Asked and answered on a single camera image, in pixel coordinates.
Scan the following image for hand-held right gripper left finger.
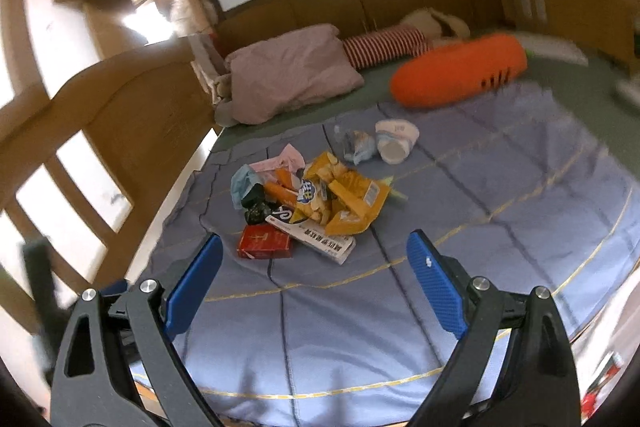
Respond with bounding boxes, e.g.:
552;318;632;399
49;233;223;427

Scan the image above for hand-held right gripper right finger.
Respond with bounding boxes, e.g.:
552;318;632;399
406;230;583;427

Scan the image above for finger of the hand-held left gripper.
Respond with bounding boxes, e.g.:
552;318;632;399
21;239;58;358

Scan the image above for yellow chip bag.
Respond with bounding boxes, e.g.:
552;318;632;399
295;151;392;235

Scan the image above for red cardboard box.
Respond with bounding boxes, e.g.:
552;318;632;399
236;225;295;260

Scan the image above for blue checked blanket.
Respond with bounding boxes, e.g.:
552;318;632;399
127;82;640;423

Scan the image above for dark green wrapper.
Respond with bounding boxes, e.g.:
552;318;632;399
241;184;276;225

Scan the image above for teal crumpled wrapper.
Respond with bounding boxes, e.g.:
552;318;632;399
231;164;263;210

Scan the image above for long white cardboard box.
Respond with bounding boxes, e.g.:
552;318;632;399
265;206;357;265

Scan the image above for orange snack wrapper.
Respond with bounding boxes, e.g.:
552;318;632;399
264;169;301;208

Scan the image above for white paper cup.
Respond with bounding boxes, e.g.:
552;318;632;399
375;119;420;165

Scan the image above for pink crumpled wrapper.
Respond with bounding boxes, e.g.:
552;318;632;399
248;144;306;180

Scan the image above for grey plush toy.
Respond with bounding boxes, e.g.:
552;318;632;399
212;74;238;128

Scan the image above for green bed sheet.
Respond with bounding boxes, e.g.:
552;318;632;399
210;52;640;158

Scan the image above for orange carrot plush pillow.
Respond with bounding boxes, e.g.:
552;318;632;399
390;33;529;109

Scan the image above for pink pillow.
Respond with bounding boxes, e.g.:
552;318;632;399
225;24;365;125

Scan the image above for striped plush toy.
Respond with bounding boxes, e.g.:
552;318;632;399
342;9;471;70

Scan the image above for white hanging garment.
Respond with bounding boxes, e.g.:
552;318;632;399
170;0;211;38

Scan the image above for wooden bed rail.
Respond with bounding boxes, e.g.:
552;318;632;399
0;52;221;298

